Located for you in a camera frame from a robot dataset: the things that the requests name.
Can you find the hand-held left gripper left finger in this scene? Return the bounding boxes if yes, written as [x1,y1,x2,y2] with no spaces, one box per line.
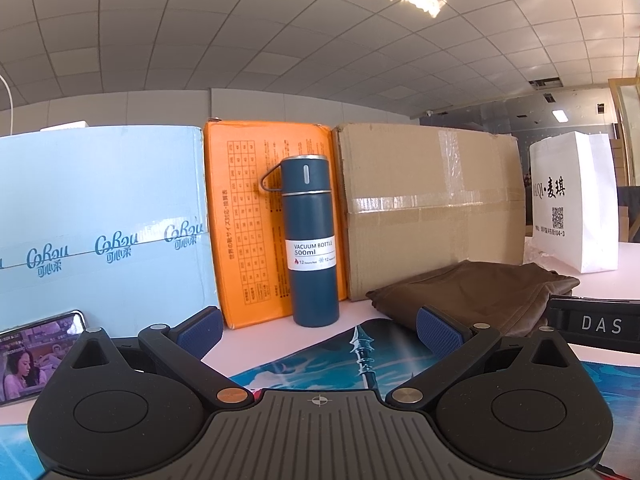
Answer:
[62,305,256,409]

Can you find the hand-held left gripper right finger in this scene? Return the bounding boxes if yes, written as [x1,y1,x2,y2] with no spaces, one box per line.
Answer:
[387,305,583,408]

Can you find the brown jacket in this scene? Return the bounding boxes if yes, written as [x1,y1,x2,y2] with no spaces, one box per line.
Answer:
[365,260,581,339]

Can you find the dark blue vacuum bottle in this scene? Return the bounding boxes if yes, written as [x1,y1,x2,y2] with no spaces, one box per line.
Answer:
[259,154,341,327]

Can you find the printed table mat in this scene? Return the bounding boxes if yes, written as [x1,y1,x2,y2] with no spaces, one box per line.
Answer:
[0,305,640,480]

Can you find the white paper bag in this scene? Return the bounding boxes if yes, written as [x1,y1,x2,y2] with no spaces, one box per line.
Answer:
[529,131,620,275]

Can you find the brown cardboard box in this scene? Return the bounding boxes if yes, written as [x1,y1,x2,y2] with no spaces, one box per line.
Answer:
[332,122,526,302]

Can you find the orange box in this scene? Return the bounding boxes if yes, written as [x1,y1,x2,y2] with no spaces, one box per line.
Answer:
[202,119,349,330]

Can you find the smartphone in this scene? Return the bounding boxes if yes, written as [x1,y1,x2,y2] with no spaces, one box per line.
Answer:
[0,309,86,406]

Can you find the large light blue carton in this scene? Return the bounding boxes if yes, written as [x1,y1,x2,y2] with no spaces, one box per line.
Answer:
[0,125,221,332]

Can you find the white flat box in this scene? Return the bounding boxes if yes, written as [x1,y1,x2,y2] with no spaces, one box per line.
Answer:
[40,120,90,134]

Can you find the wooden door frame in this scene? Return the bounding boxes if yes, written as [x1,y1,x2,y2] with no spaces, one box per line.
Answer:
[607,77,640,138]

